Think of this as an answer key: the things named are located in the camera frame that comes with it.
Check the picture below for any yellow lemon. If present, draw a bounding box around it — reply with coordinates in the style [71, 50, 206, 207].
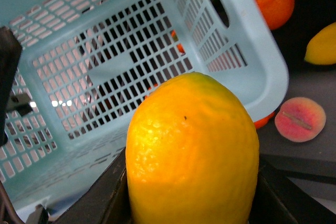
[304, 23, 335, 66]
[125, 72, 259, 223]

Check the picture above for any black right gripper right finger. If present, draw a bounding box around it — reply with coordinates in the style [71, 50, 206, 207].
[248, 159, 335, 223]

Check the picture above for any orange at left edge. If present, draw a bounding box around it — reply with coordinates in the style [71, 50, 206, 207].
[254, 111, 275, 129]

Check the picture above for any light blue shopping basket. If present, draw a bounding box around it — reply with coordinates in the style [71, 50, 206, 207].
[1, 0, 288, 221]

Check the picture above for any large orange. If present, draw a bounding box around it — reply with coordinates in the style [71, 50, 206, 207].
[255, 0, 295, 30]

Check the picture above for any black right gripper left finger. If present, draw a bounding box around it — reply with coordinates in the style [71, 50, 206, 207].
[55, 149, 131, 224]

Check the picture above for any pink peach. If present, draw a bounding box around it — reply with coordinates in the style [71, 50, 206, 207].
[274, 97, 327, 143]

